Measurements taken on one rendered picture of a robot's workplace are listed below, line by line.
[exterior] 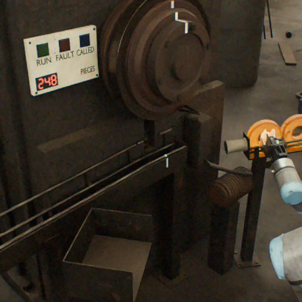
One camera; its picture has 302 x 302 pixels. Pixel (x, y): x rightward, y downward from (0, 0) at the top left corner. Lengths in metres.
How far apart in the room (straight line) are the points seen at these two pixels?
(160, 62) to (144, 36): 0.10
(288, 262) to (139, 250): 0.48
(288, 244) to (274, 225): 1.35
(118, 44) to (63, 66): 0.20
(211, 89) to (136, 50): 0.63
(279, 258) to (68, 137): 0.82
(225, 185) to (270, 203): 0.89
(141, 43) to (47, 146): 0.47
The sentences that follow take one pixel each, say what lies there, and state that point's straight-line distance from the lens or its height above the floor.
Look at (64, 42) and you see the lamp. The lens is 1.51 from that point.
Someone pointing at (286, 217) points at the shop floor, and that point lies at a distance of 2.75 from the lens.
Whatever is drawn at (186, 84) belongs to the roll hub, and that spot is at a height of 1.03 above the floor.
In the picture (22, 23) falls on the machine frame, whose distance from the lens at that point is 1.45.
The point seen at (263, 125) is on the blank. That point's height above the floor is 0.77.
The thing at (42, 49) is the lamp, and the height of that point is 1.20.
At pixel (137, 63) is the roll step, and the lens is 1.51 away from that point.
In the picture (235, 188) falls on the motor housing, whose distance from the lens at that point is 2.02.
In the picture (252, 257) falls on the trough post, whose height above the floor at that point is 0.03.
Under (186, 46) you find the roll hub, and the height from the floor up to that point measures 1.17.
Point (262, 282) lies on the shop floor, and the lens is 2.32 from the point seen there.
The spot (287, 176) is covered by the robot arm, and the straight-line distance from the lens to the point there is 1.79.
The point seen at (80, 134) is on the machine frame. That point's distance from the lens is 1.64.
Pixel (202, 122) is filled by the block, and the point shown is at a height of 0.79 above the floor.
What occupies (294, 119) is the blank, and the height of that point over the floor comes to 0.79.
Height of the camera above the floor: 1.60
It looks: 29 degrees down
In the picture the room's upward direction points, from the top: straight up
